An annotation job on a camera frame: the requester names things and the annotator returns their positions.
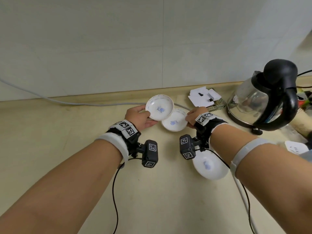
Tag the person's right fingers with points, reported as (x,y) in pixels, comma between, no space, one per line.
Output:
(189,119)

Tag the small white blue-print dish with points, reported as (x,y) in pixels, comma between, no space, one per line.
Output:
(210,168)
(159,107)
(175,123)

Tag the person's right forearm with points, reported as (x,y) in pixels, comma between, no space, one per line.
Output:
(268,187)

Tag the person's left hand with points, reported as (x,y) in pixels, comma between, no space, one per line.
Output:
(136,116)

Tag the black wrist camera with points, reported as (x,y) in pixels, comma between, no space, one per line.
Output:
(150,153)
(187,146)

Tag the person's left forearm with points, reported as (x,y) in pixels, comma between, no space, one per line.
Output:
(61,192)

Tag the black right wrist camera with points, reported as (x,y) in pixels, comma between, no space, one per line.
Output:
(187,146)

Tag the white cardboard packaging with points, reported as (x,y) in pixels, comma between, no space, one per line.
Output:
(201,96)

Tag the person's left thumb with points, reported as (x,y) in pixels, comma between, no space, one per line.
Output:
(149,123)

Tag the wooden rolling pin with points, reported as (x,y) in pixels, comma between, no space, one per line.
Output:
(303,125)

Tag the white power socket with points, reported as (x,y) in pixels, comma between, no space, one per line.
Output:
(296,147)

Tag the person's right hand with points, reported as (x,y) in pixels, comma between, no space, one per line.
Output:
(196,113)

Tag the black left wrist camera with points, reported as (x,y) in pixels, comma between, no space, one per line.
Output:
(150,153)

